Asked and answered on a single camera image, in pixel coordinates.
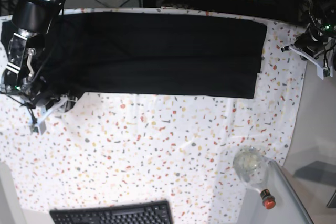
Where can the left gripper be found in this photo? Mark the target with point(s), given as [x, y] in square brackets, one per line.
[310, 42]

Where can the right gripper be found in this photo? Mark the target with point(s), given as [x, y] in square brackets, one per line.
[47, 98]

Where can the dark navy t-shirt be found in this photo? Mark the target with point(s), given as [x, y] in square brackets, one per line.
[140, 53]

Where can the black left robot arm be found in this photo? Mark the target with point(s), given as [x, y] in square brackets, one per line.
[319, 15]

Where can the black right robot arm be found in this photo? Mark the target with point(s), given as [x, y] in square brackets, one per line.
[26, 53]

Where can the speckled white tablecloth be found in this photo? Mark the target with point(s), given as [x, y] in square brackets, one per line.
[118, 149]

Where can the clear glass bottle red cap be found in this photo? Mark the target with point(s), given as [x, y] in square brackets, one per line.
[253, 171]

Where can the black keyboard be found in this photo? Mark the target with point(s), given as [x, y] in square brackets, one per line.
[152, 212]

